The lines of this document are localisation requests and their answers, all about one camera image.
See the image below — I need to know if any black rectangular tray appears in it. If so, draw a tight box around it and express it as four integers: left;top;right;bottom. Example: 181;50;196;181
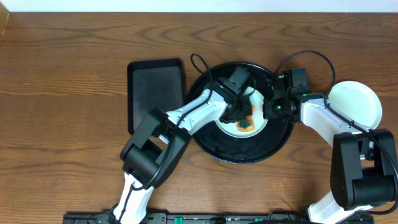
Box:
127;58;185;134

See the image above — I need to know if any black round tray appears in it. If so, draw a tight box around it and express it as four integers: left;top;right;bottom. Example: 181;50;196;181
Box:
193;62;294;164

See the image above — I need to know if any light green front plate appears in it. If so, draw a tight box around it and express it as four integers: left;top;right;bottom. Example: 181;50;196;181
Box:
216;86;268;138

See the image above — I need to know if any orange green sponge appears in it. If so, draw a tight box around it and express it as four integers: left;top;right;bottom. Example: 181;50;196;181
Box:
236;106;254;132

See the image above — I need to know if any light green plate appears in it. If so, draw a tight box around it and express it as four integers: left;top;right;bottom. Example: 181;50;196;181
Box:
216;86;268;138
328;81;382;129

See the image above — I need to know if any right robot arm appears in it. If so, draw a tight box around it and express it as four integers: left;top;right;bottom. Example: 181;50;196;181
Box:
263;68;397;223

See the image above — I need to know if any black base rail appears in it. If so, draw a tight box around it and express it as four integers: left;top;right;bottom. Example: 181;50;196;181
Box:
62;209;311;224

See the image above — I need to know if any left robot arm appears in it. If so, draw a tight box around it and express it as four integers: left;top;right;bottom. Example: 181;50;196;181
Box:
109;67;251;223

